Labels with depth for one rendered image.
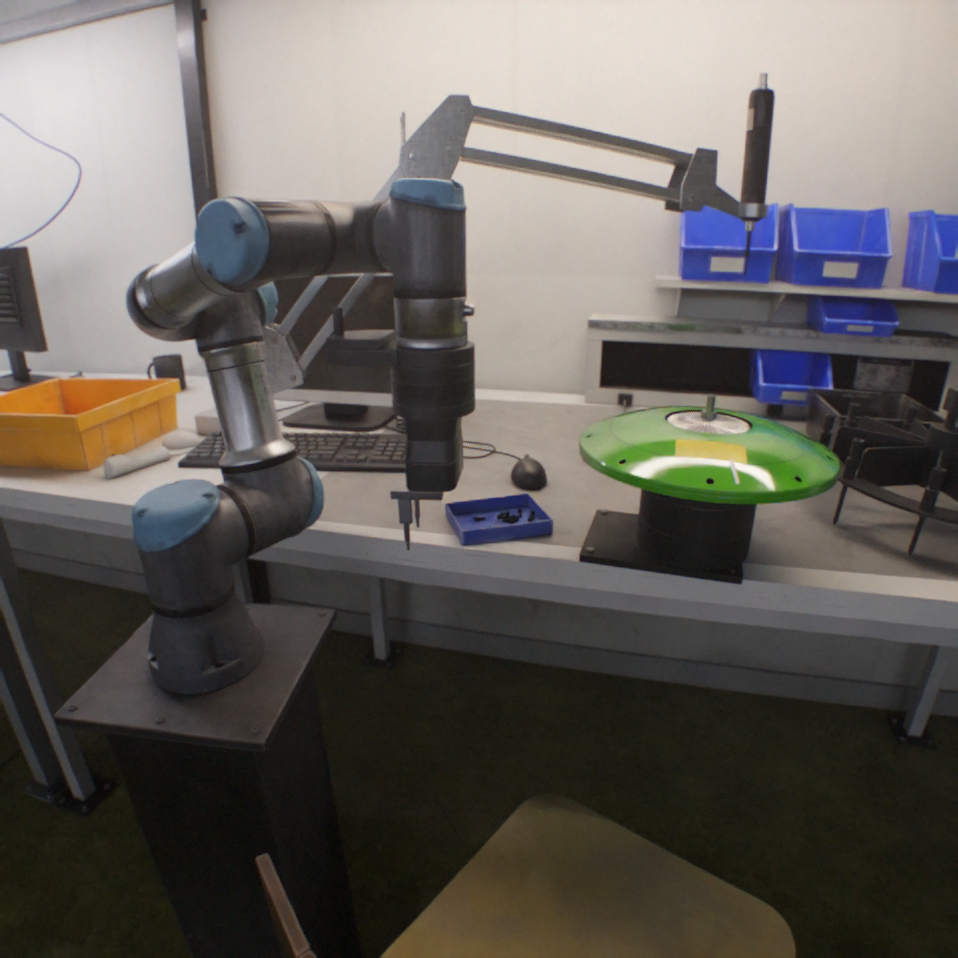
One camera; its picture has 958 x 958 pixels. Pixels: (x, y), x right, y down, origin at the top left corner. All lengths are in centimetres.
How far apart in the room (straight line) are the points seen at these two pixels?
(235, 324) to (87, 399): 99
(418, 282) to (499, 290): 119
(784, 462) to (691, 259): 80
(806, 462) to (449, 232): 46
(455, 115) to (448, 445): 50
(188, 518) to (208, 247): 28
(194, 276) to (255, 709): 43
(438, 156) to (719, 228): 91
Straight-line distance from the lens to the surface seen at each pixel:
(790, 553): 90
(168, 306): 62
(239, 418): 73
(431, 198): 52
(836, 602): 84
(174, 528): 66
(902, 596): 86
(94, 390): 165
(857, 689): 218
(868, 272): 152
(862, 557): 93
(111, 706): 77
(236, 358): 72
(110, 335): 244
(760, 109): 109
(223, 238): 50
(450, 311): 52
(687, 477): 67
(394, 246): 53
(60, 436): 133
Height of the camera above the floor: 129
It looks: 21 degrees down
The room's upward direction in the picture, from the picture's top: straight up
